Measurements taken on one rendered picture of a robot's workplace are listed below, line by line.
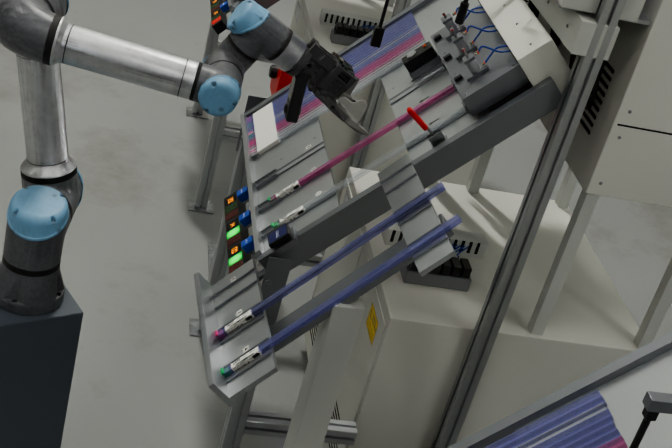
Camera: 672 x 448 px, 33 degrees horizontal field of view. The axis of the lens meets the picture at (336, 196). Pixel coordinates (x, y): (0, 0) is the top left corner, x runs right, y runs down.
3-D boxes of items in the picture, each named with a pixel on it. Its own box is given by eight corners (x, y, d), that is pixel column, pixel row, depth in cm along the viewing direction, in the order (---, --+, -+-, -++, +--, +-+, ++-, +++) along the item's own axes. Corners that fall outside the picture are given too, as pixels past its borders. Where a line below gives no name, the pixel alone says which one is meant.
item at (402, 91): (424, 182, 236) (412, 164, 234) (377, 56, 293) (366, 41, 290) (563, 97, 230) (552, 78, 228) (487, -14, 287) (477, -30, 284)
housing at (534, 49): (548, 112, 231) (516, 60, 224) (491, 23, 273) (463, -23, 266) (583, 91, 230) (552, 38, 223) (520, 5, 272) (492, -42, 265)
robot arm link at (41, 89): (16, 238, 238) (-12, -13, 212) (33, 203, 251) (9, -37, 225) (74, 240, 238) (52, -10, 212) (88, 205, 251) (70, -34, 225)
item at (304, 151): (271, 264, 242) (263, 254, 240) (253, 125, 298) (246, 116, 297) (346, 218, 238) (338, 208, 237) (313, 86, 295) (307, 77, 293)
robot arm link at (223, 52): (189, 85, 221) (226, 46, 217) (196, 63, 231) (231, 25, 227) (220, 110, 224) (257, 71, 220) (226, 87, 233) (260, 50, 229)
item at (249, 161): (273, 275, 243) (254, 252, 240) (255, 135, 300) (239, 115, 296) (278, 272, 243) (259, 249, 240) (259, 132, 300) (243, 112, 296)
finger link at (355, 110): (379, 119, 225) (349, 86, 227) (359, 139, 227) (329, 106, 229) (384, 118, 228) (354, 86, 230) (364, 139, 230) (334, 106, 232)
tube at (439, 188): (220, 340, 212) (216, 336, 211) (219, 335, 213) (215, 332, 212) (446, 189, 203) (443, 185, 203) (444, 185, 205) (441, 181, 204)
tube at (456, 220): (226, 378, 202) (221, 373, 202) (225, 373, 204) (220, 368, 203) (463, 222, 194) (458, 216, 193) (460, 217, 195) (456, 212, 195)
